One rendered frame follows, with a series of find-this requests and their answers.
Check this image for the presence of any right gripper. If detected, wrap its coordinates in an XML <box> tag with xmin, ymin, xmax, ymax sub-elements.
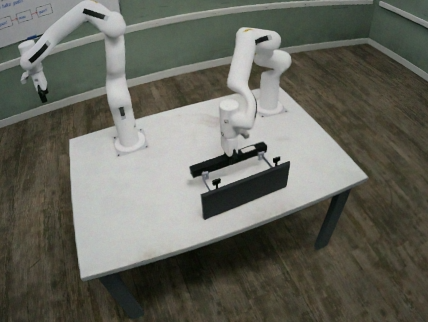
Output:
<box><xmin>31</xmin><ymin>69</ymin><xmax>49</xmax><ymax>103</ymax></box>

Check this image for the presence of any black rack pdu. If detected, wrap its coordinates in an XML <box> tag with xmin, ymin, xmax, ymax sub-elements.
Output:
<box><xmin>189</xmin><ymin>141</ymin><xmax>268</xmax><ymax>178</ymax></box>

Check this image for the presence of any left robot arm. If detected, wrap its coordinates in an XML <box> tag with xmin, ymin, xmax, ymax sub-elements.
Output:
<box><xmin>219</xmin><ymin>28</ymin><xmax>291</xmax><ymax>139</ymax></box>

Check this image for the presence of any black rectangular block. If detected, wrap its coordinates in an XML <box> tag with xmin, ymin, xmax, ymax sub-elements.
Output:
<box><xmin>200</xmin><ymin>161</ymin><xmax>291</xmax><ymax>220</ymax></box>

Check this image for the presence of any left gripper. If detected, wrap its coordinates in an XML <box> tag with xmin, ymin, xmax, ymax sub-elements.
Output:
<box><xmin>220</xmin><ymin>135</ymin><xmax>238</xmax><ymax>165</ymax></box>

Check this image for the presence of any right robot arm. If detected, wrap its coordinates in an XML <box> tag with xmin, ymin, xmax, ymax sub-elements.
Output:
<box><xmin>18</xmin><ymin>0</ymin><xmax>145</xmax><ymax>153</ymax></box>

